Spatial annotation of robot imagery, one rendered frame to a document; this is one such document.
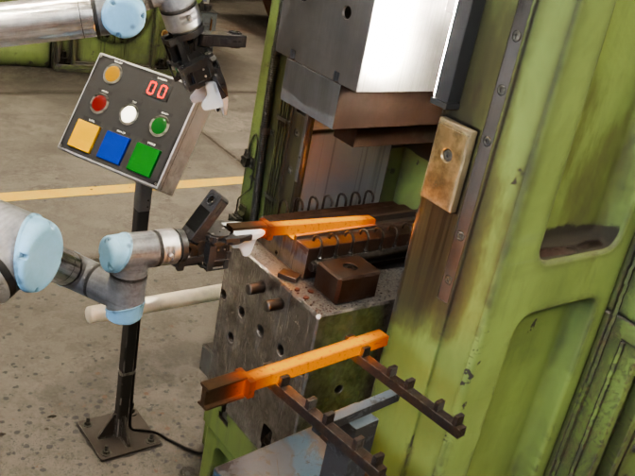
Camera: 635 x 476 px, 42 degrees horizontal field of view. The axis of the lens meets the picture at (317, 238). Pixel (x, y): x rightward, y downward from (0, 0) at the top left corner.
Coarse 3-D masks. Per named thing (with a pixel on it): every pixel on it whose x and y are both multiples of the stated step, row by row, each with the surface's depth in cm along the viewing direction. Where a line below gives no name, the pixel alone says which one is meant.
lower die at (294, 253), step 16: (336, 208) 209; (352, 208) 211; (368, 208) 212; (384, 208) 212; (400, 208) 214; (384, 224) 200; (400, 224) 203; (272, 240) 193; (288, 240) 187; (304, 240) 185; (384, 240) 195; (400, 240) 198; (288, 256) 188; (304, 256) 183; (304, 272) 184
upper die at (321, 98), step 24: (288, 72) 180; (312, 72) 173; (288, 96) 181; (312, 96) 174; (336, 96) 167; (360, 96) 170; (384, 96) 174; (408, 96) 179; (432, 96) 183; (336, 120) 170; (360, 120) 173; (384, 120) 177; (408, 120) 182; (432, 120) 186
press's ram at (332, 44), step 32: (288, 0) 177; (320, 0) 168; (352, 0) 160; (384, 0) 156; (416, 0) 161; (448, 0) 166; (288, 32) 178; (320, 32) 169; (352, 32) 161; (384, 32) 160; (416, 32) 165; (448, 32) 170; (320, 64) 170; (352, 64) 162; (384, 64) 164; (416, 64) 169
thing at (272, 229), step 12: (348, 216) 197; (360, 216) 199; (228, 228) 176; (240, 228) 176; (252, 228) 178; (264, 228) 180; (276, 228) 182; (288, 228) 184; (300, 228) 186; (312, 228) 188; (324, 228) 190; (336, 228) 193
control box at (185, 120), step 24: (96, 72) 218; (120, 72) 215; (144, 72) 213; (120, 96) 214; (144, 96) 211; (168, 96) 209; (72, 120) 217; (96, 120) 215; (120, 120) 212; (144, 120) 210; (168, 120) 207; (192, 120) 207; (96, 144) 213; (168, 144) 206; (192, 144) 211; (120, 168) 209; (168, 168) 206; (168, 192) 209
